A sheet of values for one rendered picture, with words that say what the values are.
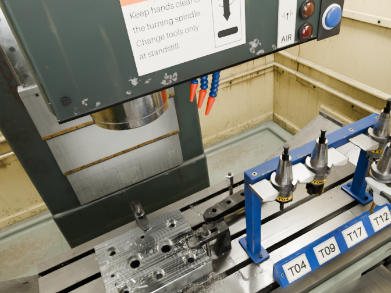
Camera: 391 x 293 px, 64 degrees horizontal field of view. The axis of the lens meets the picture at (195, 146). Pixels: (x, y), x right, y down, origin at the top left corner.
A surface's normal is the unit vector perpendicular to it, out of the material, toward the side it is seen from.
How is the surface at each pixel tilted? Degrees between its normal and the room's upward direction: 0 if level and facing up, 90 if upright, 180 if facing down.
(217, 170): 0
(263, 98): 90
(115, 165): 91
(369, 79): 90
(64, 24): 90
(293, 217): 0
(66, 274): 0
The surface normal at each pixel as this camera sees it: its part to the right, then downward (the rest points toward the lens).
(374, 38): -0.89, 0.36
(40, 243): -0.12, -0.79
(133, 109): 0.37, 0.53
